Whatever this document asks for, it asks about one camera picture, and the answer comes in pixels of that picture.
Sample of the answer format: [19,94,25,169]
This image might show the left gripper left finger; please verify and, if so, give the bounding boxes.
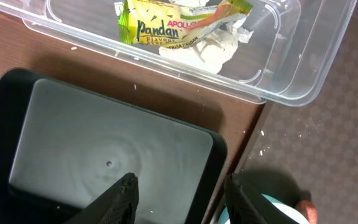
[64,172,139,224]

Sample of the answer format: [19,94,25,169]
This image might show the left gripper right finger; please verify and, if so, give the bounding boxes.
[224,173,296,224]

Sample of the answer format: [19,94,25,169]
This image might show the white tissue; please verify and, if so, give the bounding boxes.
[156,1,252,73]

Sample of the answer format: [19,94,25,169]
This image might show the green pandan snack wrapper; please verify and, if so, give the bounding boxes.
[114,0,253,49]

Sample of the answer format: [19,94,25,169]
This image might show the light blue rice bowl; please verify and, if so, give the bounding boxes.
[217,194,309,224]

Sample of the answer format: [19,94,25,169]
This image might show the orange carrot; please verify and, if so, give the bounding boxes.
[295,200,318,224]

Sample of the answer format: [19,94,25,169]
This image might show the black plastic bin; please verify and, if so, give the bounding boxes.
[0,68,227,223]

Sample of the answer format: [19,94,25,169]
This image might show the clear plastic bin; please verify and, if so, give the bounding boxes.
[0,0,356,106]

